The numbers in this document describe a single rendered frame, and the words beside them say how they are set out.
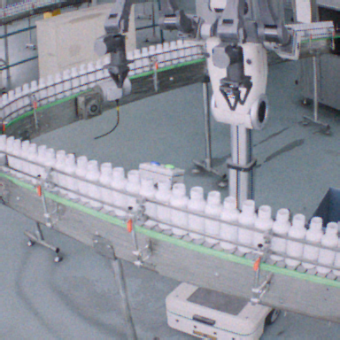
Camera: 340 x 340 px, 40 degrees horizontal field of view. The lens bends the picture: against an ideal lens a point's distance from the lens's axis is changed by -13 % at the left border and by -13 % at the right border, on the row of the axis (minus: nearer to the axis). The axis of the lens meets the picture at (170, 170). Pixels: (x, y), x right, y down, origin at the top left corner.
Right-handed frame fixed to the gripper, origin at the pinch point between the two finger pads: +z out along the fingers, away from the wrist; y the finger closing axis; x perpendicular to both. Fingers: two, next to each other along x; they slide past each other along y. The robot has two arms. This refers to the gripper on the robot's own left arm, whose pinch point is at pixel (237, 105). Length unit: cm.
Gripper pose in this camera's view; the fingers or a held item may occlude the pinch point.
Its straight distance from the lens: 158.6
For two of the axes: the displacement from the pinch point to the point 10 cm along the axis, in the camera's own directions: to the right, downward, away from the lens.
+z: 0.6, 9.0, 4.4
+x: -8.2, -2.1, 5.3
